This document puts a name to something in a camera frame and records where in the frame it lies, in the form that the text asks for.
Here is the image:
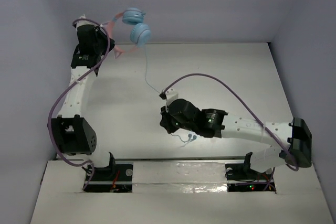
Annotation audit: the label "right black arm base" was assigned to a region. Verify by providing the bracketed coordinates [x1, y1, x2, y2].
[225, 152, 277, 193]

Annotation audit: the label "teal earbud cable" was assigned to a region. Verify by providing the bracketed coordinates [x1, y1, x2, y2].
[141, 44, 198, 149]

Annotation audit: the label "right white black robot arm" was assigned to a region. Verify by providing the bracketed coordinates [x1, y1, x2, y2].
[160, 99, 312, 178]

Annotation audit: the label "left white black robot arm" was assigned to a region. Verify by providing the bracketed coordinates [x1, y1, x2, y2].
[47, 18, 114, 167]

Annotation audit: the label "white foil-covered foam block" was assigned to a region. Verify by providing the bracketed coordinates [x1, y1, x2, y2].
[132, 161, 227, 194]

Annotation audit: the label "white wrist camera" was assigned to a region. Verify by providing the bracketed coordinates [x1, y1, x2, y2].
[159, 88, 179, 106]
[72, 14, 93, 29]

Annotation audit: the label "aluminium rail left edge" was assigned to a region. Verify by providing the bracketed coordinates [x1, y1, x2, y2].
[53, 141, 67, 161]

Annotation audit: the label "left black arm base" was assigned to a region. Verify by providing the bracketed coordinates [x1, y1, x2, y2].
[83, 152, 133, 193]

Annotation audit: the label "pink blue cat-ear headphones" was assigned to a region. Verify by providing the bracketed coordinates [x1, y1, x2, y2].
[100, 7, 152, 59]

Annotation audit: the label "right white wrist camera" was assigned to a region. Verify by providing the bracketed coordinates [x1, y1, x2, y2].
[159, 88, 179, 106]

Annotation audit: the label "aluminium rail front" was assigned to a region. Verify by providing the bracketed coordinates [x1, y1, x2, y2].
[115, 156, 245, 162]

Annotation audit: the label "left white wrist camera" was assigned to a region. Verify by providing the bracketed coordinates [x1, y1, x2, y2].
[72, 14, 93, 29]

